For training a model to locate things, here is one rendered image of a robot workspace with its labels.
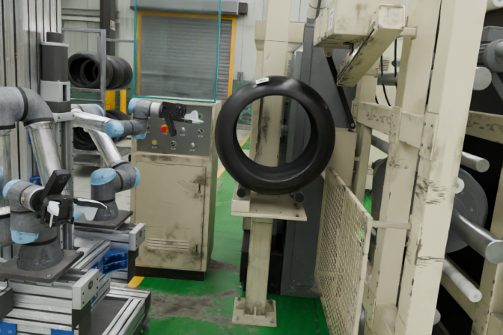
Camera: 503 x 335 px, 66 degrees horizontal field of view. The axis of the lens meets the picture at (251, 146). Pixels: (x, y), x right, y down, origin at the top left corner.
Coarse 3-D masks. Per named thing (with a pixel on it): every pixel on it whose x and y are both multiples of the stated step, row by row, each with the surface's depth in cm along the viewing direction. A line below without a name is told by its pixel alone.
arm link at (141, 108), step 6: (132, 102) 187; (138, 102) 187; (144, 102) 187; (150, 102) 188; (132, 108) 187; (138, 108) 186; (144, 108) 186; (132, 114) 189; (138, 114) 187; (144, 114) 188
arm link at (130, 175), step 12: (84, 108) 203; (96, 108) 210; (96, 132) 204; (96, 144) 204; (108, 144) 203; (108, 156) 201; (120, 156) 204; (120, 168) 198; (132, 168) 204; (132, 180) 200
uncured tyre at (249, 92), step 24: (240, 96) 177; (264, 96) 175; (288, 96) 175; (312, 96) 176; (312, 120) 204; (216, 144) 184; (312, 144) 206; (240, 168) 181; (264, 168) 210; (288, 168) 209; (312, 168) 181; (264, 192) 186; (288, 192) 186
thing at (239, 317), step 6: (240, 300) 253; (270, 300) 253; (234, 306) 246; (234, 312) 240; (240, 312) 240; (270, 312) 243; (234, 318) 234; (240, 318) 234; (246, 318) 235; (252, 318) 235; (258, 318) 236; (264, 318) 236; (270, 318) 236; (246, 324) 230; (252, 324) 230; (258, 324) 230; (264, 324) 230; (270, 324) 231; (276, 324) 231
